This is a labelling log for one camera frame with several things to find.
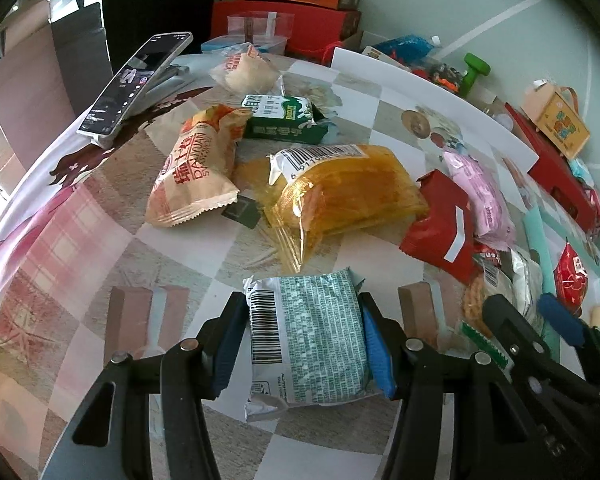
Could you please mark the pile of colourful toys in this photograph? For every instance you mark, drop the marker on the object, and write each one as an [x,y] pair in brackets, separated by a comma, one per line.
[440,75]

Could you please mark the flat red box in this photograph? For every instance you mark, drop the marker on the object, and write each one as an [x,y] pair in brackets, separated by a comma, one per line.
[555,175]

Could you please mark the blue lidded container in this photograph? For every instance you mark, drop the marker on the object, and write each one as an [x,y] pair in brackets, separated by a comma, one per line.
[230,42]

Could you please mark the grey phone stand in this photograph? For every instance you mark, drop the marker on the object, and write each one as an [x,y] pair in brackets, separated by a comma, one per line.
[165,77]

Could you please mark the clear plastic box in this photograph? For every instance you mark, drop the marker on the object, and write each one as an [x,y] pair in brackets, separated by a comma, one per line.
[260,25]

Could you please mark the red snack packet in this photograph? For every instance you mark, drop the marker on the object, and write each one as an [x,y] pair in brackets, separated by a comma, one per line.
[437,225]

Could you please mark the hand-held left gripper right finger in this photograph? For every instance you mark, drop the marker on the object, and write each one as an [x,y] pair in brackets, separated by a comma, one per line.
[377,352]

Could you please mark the small red packet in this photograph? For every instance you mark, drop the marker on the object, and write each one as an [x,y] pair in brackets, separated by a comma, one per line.
[571,275]

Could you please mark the pink snack packet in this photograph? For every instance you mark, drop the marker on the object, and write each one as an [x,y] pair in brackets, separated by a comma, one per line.
[482,200]

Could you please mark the smartphone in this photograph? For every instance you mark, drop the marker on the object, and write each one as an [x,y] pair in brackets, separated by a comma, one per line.
[130,85]

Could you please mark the small dark packet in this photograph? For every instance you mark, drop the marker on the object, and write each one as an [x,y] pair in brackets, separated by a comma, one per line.
[241,212]

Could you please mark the small yellow box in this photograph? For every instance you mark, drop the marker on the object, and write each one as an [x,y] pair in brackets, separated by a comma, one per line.
[377,54]

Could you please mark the green dumbbell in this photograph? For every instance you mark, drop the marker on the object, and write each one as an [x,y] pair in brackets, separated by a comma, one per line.
[475,72]

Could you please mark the blue packet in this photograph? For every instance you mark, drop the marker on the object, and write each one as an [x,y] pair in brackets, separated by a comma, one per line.
[405,47]

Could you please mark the brown chair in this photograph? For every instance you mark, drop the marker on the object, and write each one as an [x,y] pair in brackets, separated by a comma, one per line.
[25,90]

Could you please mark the green milk carton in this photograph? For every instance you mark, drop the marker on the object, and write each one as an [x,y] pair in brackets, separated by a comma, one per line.
[280,120]

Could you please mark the teal silver snack packet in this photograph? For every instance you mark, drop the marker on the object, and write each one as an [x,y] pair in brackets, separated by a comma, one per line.
[310,340]

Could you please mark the round cracker packet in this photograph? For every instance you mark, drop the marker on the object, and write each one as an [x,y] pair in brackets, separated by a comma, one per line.
[485,285]

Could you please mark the small cardboard carry box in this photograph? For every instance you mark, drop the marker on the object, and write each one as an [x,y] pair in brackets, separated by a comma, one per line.
[562,120]

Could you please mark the large red box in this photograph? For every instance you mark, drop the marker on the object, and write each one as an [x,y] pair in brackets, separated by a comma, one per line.
[320,30]

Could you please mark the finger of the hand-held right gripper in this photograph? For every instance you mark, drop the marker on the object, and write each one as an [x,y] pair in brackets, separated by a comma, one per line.
[510,322]
[560,315]

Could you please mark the clear nut packet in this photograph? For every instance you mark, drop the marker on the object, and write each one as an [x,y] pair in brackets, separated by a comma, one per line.
[315,96]

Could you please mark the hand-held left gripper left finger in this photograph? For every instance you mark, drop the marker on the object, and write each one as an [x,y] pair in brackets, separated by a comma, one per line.
[227,342]

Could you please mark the black cabinet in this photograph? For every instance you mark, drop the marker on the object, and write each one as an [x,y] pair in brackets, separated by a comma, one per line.
[155,0]

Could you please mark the green edged packet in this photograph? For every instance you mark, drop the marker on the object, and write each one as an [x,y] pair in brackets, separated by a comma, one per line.
[485,345]

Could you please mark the orange beige bread packet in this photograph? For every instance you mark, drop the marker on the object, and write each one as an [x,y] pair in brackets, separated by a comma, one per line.
[195,170]

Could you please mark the white bun packet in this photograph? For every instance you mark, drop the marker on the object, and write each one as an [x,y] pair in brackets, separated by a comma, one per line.
[245,72]

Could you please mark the yellow snack packet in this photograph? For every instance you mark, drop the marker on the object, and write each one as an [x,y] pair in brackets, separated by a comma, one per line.
[350,190]

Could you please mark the printed tablecloth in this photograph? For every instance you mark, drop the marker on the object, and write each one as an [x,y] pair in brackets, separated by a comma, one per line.
[155,270]

